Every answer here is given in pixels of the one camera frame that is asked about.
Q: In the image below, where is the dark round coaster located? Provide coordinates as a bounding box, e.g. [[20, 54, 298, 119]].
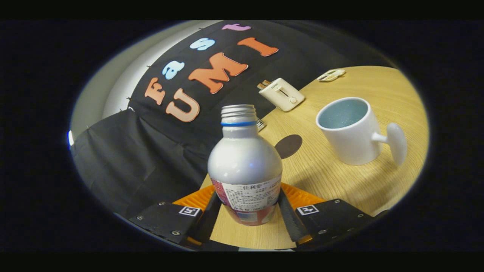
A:
[[275, 134, 303, 159]]

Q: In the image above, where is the wooden table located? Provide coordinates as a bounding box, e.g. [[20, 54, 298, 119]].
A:
[[199, 66, 430, 250]]

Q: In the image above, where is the white toaster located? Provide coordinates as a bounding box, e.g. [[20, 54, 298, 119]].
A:
[[259, 78, 305, 112]]

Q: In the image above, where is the white cup with blue inside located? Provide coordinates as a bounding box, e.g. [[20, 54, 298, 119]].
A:
[[316, 97, 408, 166]]

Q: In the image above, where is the black backdrop cloth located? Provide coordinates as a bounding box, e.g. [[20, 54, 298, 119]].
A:
[[72, 21, 394, 219]]

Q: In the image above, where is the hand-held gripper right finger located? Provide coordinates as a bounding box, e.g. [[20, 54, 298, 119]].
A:
[[278, 182, 390, 248]]

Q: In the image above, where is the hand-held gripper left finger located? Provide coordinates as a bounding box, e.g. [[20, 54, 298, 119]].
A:
[[129, 184, 222, 250]]

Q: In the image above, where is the white divided snack tray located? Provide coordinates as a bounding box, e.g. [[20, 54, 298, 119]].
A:
[[317, 69, 346, 82]]

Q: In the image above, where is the silver bottle with red label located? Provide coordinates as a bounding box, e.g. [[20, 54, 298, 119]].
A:
[[207, 104, 283, 226]]

